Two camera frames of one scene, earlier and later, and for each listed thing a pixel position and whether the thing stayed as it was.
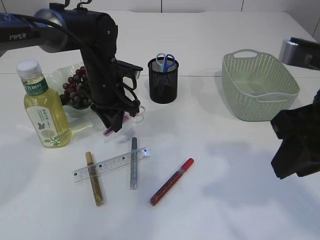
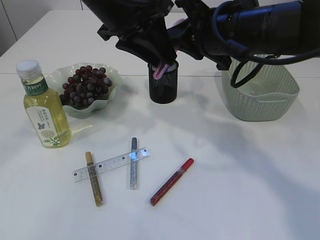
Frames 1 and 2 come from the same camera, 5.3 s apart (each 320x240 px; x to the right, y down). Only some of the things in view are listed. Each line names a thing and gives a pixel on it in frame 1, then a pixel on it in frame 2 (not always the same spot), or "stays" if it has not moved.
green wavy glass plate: x=56 y=77 stays
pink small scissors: x=138 y=118 -> x=162 y=66
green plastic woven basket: x=256 y=86 stays
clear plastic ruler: x=86 y=173 stays
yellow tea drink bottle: x=44 y=107 stays
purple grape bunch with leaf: x=77 y=92 stays
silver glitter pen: x=133 y=179 stays
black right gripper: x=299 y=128 -> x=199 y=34
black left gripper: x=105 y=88 -> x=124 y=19
